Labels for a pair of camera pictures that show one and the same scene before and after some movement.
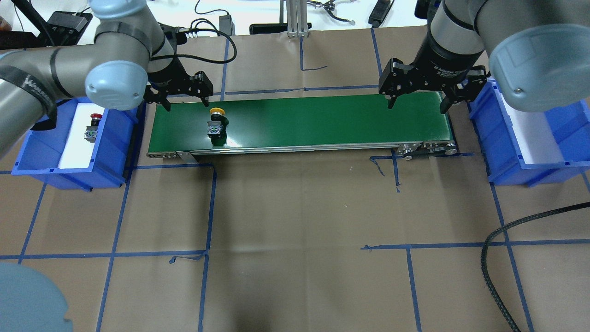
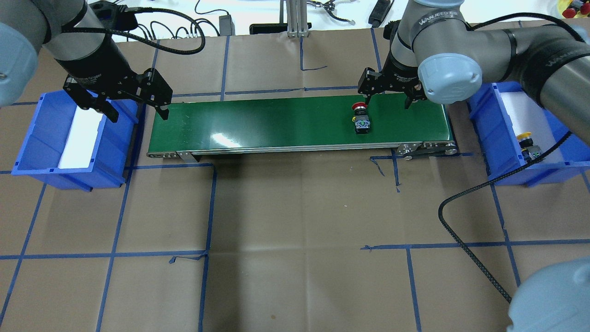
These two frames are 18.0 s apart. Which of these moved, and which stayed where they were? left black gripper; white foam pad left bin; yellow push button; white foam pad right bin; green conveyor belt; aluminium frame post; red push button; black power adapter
Moved: red push button; yellow push button; left black gripper
Stayed: white foam pad left bin; aluminium frame post; green conveyor belt; white foam pad right bin; black power adapter
